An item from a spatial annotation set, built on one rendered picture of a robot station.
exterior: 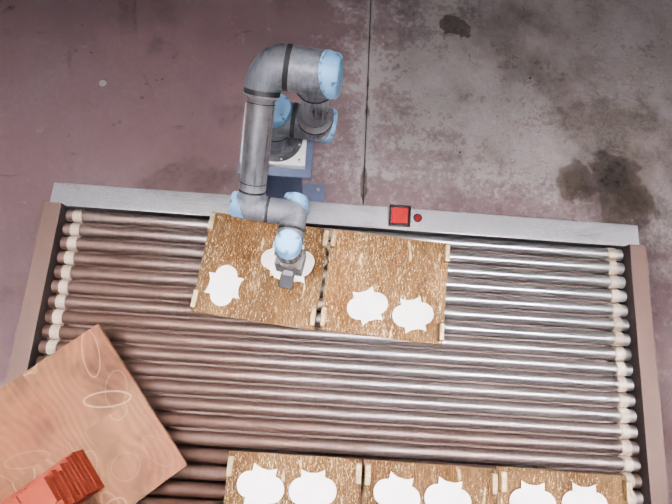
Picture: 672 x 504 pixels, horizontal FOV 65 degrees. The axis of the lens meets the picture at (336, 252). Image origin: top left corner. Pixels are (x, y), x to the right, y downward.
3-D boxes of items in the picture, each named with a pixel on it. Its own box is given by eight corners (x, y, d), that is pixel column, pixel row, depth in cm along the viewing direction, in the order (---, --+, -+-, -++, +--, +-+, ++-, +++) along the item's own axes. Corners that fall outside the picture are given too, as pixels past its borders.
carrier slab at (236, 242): (213, 212, 184) (212, 211, 183) (329, 230, 185) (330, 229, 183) (191, 312, 175) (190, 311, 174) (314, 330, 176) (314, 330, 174)
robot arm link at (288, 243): (304, 227, 145) (299, 257, 143) (305, 238, 156) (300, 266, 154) (276, 223, 145) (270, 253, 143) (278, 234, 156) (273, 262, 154)
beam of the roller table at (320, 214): (61, 187, 191) (53, 181, 185) (628, 229, 197) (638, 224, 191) (56, 210, 189) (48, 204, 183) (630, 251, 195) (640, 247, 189)
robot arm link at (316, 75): (295, 108, 185) (288, 33, 131) (338, 115, 185) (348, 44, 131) (290, 141, 184) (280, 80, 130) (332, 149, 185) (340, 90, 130)
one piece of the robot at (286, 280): (266, 276, 155) (270, 287, 171) (296, 283, 155) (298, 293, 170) (277, 238, 158) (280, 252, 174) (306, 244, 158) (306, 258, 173)
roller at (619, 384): (46, 339, 175) (39, 338, 171) (625, 377, 181) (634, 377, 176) (43, 354, 174) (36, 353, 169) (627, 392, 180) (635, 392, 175)
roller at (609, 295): (64, 252, 183) (57, 248, 178) (619, 291, 189) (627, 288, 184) (61, 265, 182) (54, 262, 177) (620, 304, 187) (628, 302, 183)
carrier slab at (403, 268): (331, 229, 185) (332, 228, 183) (448, 245, 185) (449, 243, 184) (318, 330, 176) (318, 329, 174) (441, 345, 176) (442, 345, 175)
